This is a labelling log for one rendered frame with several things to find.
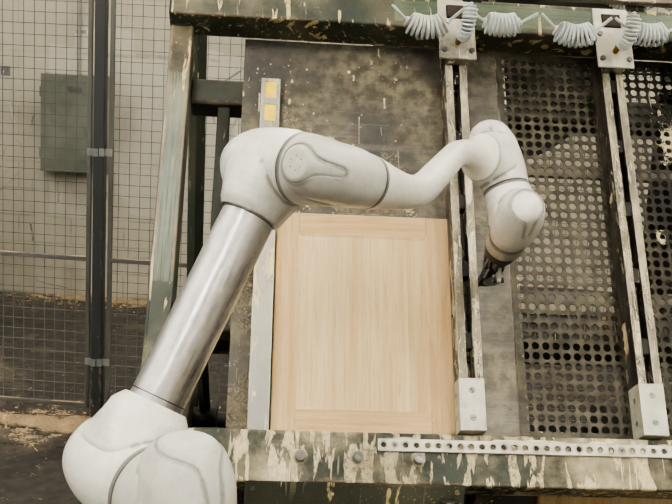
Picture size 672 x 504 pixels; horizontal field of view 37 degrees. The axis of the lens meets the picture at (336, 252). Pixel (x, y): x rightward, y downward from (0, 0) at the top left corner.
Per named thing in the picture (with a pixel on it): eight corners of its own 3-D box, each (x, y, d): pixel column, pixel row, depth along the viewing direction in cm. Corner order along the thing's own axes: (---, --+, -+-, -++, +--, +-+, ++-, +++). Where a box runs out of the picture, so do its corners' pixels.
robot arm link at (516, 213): (540, 251, 218) (523, 198, 223) (559, 221, 204) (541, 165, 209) (493, 259, 216) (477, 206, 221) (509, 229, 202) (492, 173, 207)
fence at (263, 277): (246, 433, 232) (246, 429, 228) (261, 85, 269) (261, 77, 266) (268, 434, 232) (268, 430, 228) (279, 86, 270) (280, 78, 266)
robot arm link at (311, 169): (395, 148, 176) (342, 142, 186) (323, 126, 164) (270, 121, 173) (380, 221, 177) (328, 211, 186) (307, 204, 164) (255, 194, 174)
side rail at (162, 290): (140, 436, 235) (135, 425, 225) (173, 47, 279) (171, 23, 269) (166, 437, 236) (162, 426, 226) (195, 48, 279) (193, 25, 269)
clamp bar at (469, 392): (446, 436, 235) (467, 411, 213) (430, 22, 282) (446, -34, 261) (488, 437, 236) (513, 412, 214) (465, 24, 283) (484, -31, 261)
